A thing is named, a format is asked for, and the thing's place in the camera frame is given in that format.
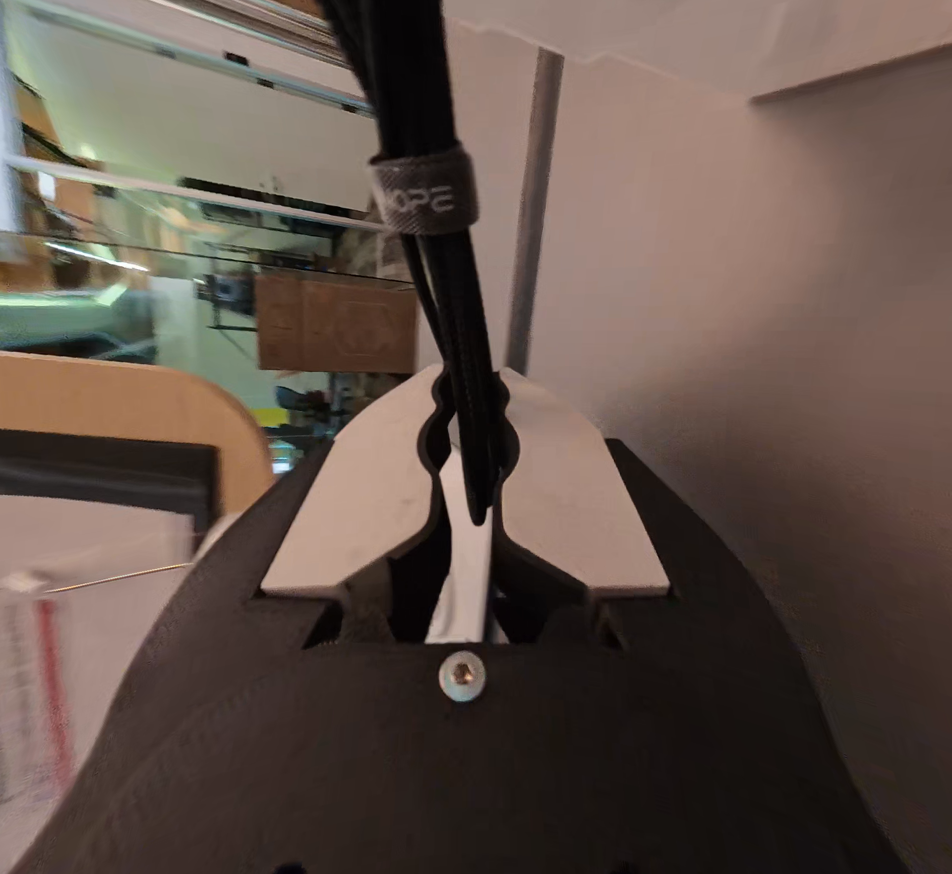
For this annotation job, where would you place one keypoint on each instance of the grey metal pole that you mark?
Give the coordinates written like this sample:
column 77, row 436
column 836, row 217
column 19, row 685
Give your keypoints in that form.
column 535, row 205

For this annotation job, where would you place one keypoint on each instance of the cardboard box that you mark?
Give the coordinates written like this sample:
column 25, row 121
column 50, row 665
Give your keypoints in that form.
column 335, row 324

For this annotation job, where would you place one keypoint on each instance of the instruction sheet in sleeve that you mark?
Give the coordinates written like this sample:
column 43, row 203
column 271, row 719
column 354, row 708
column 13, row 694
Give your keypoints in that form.
column 111, row 539

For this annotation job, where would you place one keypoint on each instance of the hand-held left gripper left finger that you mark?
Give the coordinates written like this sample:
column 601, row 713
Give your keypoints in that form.
column 357, row 502

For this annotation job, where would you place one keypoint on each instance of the wooden sign board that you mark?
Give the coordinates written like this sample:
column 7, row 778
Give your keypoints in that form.
column 111, row 390

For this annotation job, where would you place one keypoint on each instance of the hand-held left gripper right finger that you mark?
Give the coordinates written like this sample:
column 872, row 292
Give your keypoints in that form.
column 580, row 509

